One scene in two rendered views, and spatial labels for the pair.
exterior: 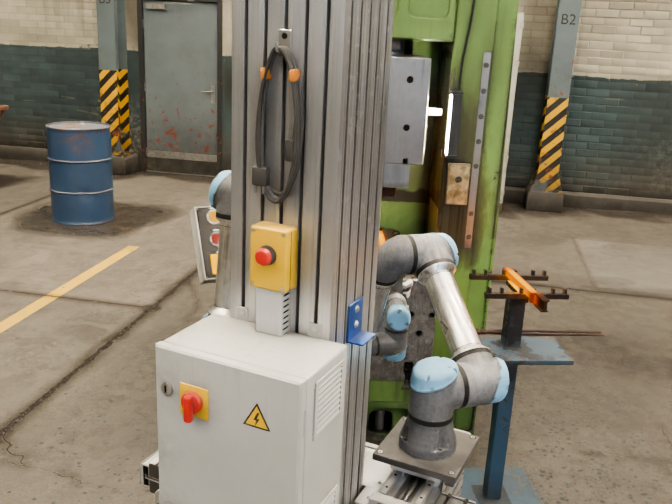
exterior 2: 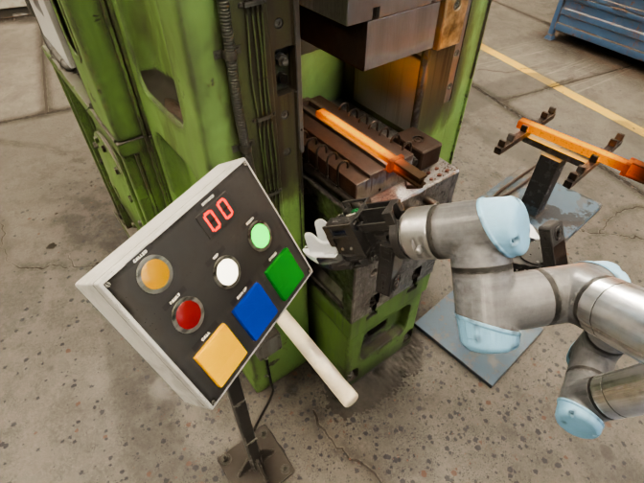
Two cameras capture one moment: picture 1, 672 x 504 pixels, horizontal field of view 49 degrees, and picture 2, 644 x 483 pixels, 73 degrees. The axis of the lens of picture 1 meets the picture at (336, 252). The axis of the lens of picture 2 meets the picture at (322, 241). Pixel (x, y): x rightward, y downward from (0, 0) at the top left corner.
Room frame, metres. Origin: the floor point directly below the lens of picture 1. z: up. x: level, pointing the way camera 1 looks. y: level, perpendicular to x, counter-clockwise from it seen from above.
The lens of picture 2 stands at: (2.18, 0.50, 1.65)
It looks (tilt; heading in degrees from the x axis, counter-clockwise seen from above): 45 degrees down; 325
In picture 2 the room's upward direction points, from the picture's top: straight up
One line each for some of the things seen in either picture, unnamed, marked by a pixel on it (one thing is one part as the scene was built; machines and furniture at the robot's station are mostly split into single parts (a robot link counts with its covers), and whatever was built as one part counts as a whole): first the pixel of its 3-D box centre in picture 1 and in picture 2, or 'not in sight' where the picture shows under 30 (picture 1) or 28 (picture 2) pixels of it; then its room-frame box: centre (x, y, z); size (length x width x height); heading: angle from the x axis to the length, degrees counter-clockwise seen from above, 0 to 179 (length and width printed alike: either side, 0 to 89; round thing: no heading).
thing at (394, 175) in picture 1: (380, 165); (338, 9); (3.06, -0.17, 1.32); 0.42 x 0.20 x 0.10; 1
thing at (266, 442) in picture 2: not in sight; (254, 460); (2.75, 0.39, 0.05); 0.22 x 0.22 x 0.09; 1
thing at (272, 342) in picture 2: not in sight; (264, 341); (2.95, 0.19, 0.36); 0.09 x 0.07 x 0.12; 91
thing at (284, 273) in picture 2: not in sight; (284, 274); (2.68, 0.24, 1.01); 0.07 x 0.05 x 0.07; 116
